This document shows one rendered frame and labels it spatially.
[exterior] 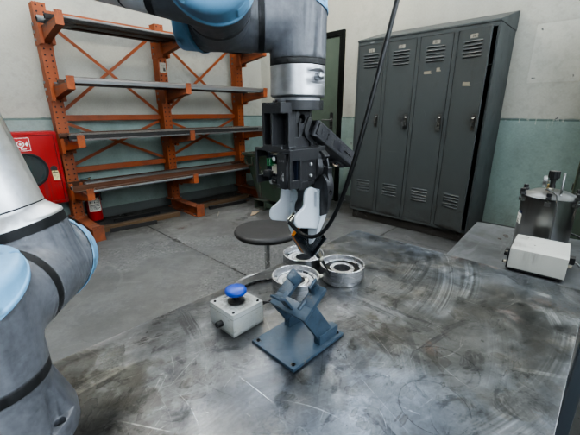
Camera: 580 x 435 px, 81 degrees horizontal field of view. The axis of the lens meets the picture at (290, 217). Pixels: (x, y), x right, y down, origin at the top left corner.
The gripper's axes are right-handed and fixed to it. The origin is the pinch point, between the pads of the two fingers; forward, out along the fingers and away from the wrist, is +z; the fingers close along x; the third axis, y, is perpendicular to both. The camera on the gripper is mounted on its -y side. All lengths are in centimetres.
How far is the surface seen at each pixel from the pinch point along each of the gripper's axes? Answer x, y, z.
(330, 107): -256, -328, -23
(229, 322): -9.5, 9.4, 17.0
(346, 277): -4.5, -18.7, 16.7
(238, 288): -11.0, 5.9, 12.3
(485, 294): 18.5, -38.4, 19.7
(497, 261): 10, -90, 32
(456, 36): -89, -283, -78
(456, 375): 22.8, -9.1, 19.7
